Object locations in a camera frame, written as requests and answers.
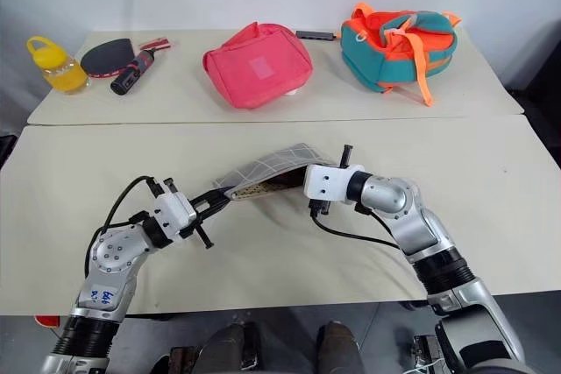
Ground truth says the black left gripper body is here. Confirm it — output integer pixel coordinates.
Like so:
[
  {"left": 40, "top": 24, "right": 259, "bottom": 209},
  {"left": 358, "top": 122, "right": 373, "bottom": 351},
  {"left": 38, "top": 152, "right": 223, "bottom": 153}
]
[{"left": 164, "top": 177, "right": 215, "bottom": 250}]

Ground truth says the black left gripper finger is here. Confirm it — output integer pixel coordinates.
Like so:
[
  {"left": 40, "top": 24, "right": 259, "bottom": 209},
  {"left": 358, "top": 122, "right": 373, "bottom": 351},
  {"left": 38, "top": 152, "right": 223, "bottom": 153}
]
[
  {"left": 190, "top": 188, "right": 229, "bottom": 209},
  {"left": 197, "top": 197, "right": 232, "bottom": 225}
]

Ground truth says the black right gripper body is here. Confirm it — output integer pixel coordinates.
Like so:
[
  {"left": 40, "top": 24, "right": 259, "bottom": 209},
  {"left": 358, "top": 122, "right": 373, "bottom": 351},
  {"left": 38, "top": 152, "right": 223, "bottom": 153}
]
[{"left": 308, "top": 144, "right": 354, "bottom": 217}]

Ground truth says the grey plaid pouch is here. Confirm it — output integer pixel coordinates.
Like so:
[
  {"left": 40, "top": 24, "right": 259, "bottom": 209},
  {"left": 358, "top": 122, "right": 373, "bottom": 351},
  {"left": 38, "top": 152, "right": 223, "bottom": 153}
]
[{"left": 213, "top": 141, "right": 341, "bottom": 204}]

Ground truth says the pink fabric pouch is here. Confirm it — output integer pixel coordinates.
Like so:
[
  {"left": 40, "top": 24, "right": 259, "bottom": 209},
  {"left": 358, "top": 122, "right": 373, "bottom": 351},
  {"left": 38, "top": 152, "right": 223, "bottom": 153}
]
[{"left": 202, "top": 21, "right": 315, "bottom": 111}]

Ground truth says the dark rounded shape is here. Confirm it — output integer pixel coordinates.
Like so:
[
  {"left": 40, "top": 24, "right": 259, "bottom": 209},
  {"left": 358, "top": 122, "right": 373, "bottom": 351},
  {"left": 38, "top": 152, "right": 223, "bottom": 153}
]
[
  {"left": 204, "top": 321, "right": 265, "bottom": 374},
  {"left": 315, "top": 320, "right": 366, "bottom": 374}
]

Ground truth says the black red cylindrical bottle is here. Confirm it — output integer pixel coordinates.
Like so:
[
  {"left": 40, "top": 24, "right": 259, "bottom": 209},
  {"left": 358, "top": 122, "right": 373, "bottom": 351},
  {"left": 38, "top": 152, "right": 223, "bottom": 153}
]
[{"left": 109, "top": 50, "right": 160, "bottom": 96}]

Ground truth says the black usb hub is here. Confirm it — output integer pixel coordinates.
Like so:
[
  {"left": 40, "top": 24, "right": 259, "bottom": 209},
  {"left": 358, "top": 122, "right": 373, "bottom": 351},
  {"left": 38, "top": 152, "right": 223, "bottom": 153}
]
[{"left": 295, "top": 30, "right": 344, "bottom": 40}]

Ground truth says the teal orange backpack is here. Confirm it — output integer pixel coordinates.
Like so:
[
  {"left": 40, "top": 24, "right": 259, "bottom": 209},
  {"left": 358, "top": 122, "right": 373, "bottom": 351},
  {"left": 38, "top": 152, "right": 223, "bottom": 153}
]
[{"left": 339, "top": 1, "right": 463, "bottom": 109}]

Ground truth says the red white small packet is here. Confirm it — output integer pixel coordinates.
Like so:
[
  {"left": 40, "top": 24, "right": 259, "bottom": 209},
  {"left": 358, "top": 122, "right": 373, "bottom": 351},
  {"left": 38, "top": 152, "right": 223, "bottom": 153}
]
[{"left": 138, "top": 35, "right": 174, "bottom": 53}]

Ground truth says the black red table tennis paddle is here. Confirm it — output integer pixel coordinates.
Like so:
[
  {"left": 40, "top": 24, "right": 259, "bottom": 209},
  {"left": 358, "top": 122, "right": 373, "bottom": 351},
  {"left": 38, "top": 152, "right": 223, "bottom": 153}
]
[{"left": 80, "top": 38, "right": 153, "bottom": 80}]

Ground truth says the yellow plastic bottle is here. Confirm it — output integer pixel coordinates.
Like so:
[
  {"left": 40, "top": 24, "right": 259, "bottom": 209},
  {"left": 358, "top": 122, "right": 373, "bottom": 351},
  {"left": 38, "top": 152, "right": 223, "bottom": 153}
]
[{"left": 25, "top": 35, "right": 91, "bottom": 96}]

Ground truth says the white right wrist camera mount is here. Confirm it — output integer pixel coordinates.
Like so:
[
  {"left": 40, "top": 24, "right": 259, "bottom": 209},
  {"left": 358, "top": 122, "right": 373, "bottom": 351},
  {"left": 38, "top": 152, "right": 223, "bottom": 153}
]
[{"left": 302, "top": 163, "right": 366, "bottom": 205}]

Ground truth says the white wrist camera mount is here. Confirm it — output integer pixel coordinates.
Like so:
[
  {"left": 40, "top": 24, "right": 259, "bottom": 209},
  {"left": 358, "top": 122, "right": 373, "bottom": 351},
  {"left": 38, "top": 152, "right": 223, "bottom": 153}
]
[
  {"left": 302, "top": 163, "right": 366, "bottom": 205},
  {"left": 153, "top": 191, "right": 198, "bottom": 243}
]

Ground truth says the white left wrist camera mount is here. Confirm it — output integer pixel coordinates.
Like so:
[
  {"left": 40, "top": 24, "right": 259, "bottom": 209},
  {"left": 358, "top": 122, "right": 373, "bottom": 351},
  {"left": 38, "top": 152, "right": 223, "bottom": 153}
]
[{"left": 153, "top": 191, "right": 198, "bottom": 243}]

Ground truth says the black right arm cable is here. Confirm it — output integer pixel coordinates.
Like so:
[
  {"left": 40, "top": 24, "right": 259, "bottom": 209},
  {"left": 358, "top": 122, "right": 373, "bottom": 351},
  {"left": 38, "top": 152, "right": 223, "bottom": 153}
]
[{"left": 309, "top": 209, "right": 408, "bottom": 258}]

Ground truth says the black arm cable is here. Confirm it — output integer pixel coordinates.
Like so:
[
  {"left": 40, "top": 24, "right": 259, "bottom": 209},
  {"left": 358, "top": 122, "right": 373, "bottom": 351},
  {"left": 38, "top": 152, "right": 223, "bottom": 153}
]
[
  {"left": 309, "top": 209, "right": 408, "bottom": 258},
  {"left": 82, "top": 175, "right": 166, "bottom": 271}
]

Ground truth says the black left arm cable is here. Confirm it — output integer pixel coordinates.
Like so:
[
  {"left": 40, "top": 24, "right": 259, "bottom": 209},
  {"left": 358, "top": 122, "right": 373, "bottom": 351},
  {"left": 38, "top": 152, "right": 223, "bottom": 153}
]
[{"left": 82, "top": 175, "right": 166, "bottom": 271}]

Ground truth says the metal bracket under table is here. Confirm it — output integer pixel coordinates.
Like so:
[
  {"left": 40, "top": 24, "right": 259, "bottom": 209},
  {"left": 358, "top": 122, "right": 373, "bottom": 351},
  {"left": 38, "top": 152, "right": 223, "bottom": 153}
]
[{"left": 413, "top": 334, "right": 440, "bottom": 367}]

